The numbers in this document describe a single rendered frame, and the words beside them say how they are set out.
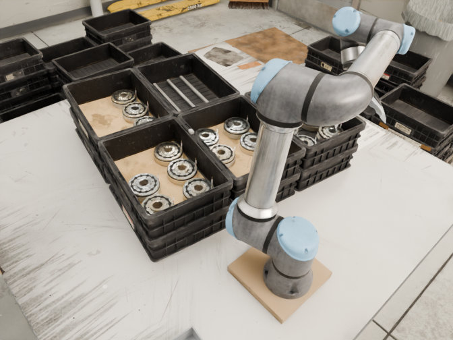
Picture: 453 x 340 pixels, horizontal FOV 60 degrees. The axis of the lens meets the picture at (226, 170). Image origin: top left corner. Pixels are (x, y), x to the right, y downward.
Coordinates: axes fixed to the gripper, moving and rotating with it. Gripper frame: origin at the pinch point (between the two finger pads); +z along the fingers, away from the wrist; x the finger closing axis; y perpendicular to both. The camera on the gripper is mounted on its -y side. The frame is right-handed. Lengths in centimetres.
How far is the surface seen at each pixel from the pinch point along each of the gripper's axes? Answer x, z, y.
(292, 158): -22.0, 7.9, 4.5
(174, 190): -59, 15, 20
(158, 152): -68, 1, 13
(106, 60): -158, -65, -82
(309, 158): -18.3, 9.0, -6.1
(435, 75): 50, -40, -218
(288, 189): -27.4, 19.9, -8.2
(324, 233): -14.9, 35.3, -3.9
